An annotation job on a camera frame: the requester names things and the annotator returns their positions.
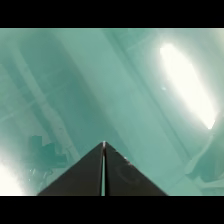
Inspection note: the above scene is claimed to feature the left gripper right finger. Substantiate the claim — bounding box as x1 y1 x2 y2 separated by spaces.
104 141 168 197

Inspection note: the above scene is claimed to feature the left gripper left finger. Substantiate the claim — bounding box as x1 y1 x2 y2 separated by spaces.
37 141 105 197

